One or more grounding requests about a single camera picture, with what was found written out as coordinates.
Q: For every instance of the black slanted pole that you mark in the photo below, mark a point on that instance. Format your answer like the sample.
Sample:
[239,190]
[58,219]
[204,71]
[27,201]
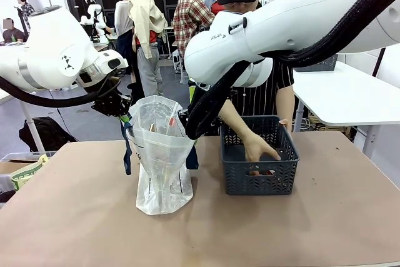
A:
[379,62]

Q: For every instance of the seated person dark shirt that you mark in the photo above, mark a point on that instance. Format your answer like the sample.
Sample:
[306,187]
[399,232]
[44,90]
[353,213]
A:
[13,34]

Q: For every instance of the white curved-edge table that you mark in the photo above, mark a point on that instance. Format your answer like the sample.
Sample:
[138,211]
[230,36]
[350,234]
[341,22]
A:
[343,98]

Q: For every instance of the white metal rack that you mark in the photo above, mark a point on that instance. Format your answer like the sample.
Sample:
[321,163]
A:
[168,34]

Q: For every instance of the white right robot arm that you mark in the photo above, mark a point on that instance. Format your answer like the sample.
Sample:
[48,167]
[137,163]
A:
[297,20]

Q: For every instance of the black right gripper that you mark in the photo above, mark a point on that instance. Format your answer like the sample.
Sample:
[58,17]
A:
[214,127]

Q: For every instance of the neon yellow garment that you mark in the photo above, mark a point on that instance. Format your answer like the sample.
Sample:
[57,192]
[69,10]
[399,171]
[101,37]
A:
[192,93]

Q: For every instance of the black backpack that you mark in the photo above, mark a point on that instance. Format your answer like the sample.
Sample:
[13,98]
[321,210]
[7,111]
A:
[47,134]

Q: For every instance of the small white background robot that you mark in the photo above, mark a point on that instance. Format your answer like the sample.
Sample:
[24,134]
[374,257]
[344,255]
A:
[93,20]

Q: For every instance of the person plaid shirt dark hair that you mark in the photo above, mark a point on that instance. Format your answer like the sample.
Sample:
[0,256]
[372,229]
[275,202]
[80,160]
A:
[25,10]

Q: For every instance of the person in striped shirt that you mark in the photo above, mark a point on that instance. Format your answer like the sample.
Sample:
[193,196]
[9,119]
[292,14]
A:
[265,98]

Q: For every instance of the person's right hand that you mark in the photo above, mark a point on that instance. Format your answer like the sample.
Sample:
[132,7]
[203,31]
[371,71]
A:
[257,148]

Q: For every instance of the person's left forearm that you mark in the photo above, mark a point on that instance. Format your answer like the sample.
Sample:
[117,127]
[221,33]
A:
[285,104]

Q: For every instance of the mannequin white shirt black hat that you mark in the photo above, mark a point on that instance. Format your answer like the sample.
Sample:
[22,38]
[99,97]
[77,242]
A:
[123,20]

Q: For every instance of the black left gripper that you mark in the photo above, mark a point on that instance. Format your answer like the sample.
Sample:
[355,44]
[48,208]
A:
[111,104]

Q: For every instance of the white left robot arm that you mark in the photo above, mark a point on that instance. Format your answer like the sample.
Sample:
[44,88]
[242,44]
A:
[53,48]

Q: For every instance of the mannequin red shirt denim jacket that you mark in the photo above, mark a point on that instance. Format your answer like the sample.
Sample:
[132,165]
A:
[215,6]

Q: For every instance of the person's right forearm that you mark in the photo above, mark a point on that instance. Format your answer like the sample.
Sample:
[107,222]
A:
[234,120]

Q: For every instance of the red packaged item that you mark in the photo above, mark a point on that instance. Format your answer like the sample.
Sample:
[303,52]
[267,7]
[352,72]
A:
[261,172]

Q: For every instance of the mannequin cream jacket grey trousers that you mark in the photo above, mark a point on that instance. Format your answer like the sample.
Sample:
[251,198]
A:
[148,29]

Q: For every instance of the clear plastic bin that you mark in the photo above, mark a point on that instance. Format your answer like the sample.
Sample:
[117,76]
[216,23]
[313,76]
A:
[18,156]

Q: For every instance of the black tripod stand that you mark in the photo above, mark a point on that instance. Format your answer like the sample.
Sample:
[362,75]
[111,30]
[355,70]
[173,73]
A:
[22,18]

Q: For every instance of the mannequin plaid shirt grey hood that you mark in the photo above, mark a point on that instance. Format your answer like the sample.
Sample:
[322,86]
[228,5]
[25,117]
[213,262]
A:
[190,17]

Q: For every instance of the small red white package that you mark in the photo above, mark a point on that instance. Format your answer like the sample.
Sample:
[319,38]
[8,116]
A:
[171,121]

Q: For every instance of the person's left hand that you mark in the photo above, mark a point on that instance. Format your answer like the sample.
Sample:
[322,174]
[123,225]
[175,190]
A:
[286,123]

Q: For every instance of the dark grey plastic basket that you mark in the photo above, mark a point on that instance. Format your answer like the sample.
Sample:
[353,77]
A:
[259,185]
[322,65]

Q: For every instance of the white desktop box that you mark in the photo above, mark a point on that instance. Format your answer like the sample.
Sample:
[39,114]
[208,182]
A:
[177,60]

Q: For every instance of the green printed paper bag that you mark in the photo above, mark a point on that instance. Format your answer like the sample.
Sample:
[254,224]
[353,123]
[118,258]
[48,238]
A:
[26,173]

